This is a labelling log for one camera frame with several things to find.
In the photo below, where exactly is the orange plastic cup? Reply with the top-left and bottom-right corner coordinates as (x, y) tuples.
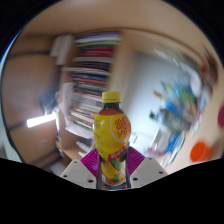
(189, 141), (214, 163)

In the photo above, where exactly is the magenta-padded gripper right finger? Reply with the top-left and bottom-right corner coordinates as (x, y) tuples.
(124, 145), (169, 190)

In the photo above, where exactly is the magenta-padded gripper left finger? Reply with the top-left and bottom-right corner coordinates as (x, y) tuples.
(59, 148), (102, 190)

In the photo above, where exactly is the yellow-labelled tea drink bottle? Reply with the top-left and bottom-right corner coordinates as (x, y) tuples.
(92, 91), (132, 188)

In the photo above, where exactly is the ceiling light tube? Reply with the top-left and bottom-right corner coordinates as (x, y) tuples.
(26, 112), (58, 129)

